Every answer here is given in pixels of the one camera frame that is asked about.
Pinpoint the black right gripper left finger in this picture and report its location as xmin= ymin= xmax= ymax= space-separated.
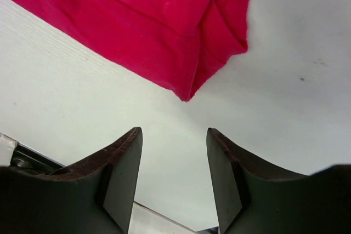
xmin=1 ymin=127 xmax=143 ymax=233

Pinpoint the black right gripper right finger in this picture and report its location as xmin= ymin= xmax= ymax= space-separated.
xmin=206 ymin=128 xmax=350 ymax=233

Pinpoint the red t shirt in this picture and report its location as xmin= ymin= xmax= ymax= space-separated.
xmin=12 ymin=0 xmax=250 ymax=101

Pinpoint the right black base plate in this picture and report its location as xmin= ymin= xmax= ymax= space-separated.
xmin=10 ymin=143 xmax=64 ymax=175

